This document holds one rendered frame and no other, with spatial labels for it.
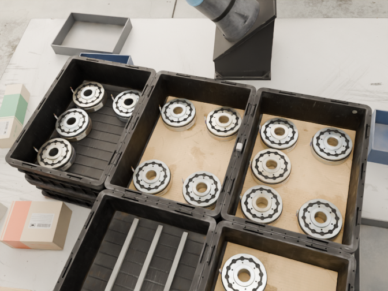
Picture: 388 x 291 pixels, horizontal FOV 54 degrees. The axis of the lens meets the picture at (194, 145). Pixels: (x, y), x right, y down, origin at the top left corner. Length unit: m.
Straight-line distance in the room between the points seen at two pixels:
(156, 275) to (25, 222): 0.43
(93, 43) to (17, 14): 1.70
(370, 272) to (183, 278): 0.49
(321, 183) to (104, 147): 0.62
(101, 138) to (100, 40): 0.59
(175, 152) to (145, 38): 0.66
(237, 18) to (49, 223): 0.82
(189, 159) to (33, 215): 0.48
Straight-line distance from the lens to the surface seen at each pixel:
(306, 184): 1.04
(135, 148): 1.06
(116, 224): 1.03
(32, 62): 1.71
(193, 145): 1.09
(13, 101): 1.50
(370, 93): 1.42
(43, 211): 1.19
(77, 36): 1.72
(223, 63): 1.34
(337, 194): 1.04
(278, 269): 0.95
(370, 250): 1.15
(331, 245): 0.88
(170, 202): 0.91
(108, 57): 1.50
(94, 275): 1.01
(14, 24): 3.22
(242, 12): 1.24
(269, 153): 1.04
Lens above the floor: 1.75
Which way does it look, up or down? 58 degrees down
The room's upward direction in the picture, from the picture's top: 12 degrees counter-clockwise
